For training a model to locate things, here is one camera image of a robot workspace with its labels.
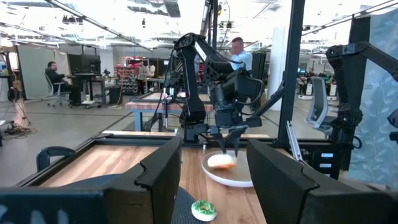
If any white column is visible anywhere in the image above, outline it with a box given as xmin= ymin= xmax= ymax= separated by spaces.
xmin=267 ymin=24 xmax=290 ymax=112

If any floor cable bundle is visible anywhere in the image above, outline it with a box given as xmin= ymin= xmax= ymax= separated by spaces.
xmin=2 ymin=121 xmax=39 ymax=139

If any beige translucent plate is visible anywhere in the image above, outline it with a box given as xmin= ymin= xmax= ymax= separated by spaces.
xmin=201 ymin=150 xmax=254 ymax=189

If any grey partition panel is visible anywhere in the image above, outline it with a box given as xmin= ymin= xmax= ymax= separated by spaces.
xmin=16 ymin=45 xmax=71 ymax=101

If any large white frosted donut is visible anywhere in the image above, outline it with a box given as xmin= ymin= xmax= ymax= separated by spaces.
xmin=207 ymin=153 xmax=238 ymax=170

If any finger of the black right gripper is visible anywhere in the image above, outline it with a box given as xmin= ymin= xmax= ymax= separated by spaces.
xmin=216 ymin=133 xmax=228 ymax=155
xmin=229 ymin=126 xmax=248 ymax=157

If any person in white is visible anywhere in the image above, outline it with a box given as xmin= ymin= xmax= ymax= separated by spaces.
xmin=146 ymin=60 xmax=156 ymax=79

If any seated person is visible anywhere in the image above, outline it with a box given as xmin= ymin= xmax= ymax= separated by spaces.
xmin=44 ymin=61 xmax=75 ymax=95

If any wooden workbench with blue legs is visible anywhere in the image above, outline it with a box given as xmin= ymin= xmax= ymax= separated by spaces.
xmin=125 ymin=91 xmax=216 ymax=132

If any blue leaf patterned curtain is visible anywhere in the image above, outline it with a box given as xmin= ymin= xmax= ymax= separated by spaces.
xmin=348 ymin=8 xmax=398 ymax=191

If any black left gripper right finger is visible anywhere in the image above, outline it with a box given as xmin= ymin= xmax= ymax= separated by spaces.
xmin=247 ymin=138 xmax=398 ymax=224

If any small green frosted donut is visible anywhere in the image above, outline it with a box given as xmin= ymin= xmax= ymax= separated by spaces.
xmin=191 ymin=200 xmax=218 ymax=223

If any standing person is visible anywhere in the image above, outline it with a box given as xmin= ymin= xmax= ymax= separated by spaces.
xmin=229 ymin=36 xmax=254 ymax=73

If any black monitor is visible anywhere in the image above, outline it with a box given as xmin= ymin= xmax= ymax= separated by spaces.
xmin=67 ymin=53 xmax=102 ymax=75

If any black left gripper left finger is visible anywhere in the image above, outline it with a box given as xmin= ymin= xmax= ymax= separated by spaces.
xmin=0 ymin=135 xmax=183 ymax=224

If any black standing desk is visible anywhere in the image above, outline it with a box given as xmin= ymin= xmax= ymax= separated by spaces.
xmin=66 ymin=73 xmax=104 ymax=107

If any black frame handle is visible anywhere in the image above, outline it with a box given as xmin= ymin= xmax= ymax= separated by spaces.
xmin=35 ymin=146 xmax=76 ymax=172

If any silver metal bracket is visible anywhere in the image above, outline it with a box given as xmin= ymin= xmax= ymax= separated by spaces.
xmin=285 ymin=120 xmax=303 ymax=162

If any light grey office chair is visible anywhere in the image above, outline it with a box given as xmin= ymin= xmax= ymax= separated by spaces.
xmin=303 ymin=76 xmax=331 ymax=131

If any red storage shelf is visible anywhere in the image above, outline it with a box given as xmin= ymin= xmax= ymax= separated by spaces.
xmin=114 ymin=63 xmax=140 ymax=96

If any black box with white labels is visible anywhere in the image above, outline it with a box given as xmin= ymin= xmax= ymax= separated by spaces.
xmin=310 ymin=145 xmax=342 ymax=180

